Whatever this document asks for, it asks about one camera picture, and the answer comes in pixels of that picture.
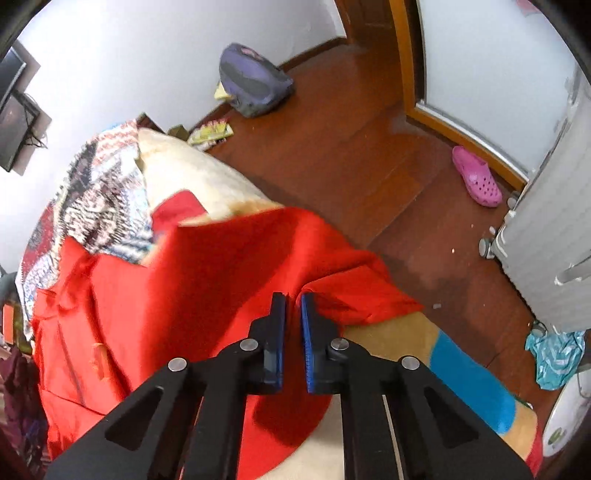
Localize wooden door frame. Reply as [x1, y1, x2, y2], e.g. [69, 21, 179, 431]
[389, 0, 529, 191]

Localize pink clog shoe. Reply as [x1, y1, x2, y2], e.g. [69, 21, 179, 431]
[451, 145, 503, 208]

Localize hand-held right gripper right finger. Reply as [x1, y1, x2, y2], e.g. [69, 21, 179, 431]
[301, 292, 536, 480]

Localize red garment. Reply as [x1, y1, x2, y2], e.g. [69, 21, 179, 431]
[31, 189, 423, 462]

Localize black monitor with cables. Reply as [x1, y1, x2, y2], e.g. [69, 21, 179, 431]
[0, 90, 43, 173]

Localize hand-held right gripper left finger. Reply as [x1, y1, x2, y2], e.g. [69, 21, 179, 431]
[44, 292, 290, 480]

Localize yellow-green snack packets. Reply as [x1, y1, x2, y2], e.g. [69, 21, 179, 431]
[187, 118, 235, 151]

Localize white round appliance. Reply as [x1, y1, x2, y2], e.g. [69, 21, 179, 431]
[542, 369, 591, 459]

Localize teal plastic bag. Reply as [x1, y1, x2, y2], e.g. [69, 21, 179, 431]
[525, 330, 587, 391]

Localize purple backpack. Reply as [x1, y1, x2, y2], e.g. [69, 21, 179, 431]
[219, 43, 295, 118]

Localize patchwork printed blanket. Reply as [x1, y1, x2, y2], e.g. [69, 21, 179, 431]
[15, 120, 155, 340]

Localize beige fleece blanket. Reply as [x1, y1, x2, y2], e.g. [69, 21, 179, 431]
[136, 128, 544, 480]

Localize dark maroon clothes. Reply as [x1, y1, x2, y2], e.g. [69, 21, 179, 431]
[0, 344, 49, 472]

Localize white ribbed suitcase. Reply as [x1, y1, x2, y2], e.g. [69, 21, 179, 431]
[479, 69, 591, 335]

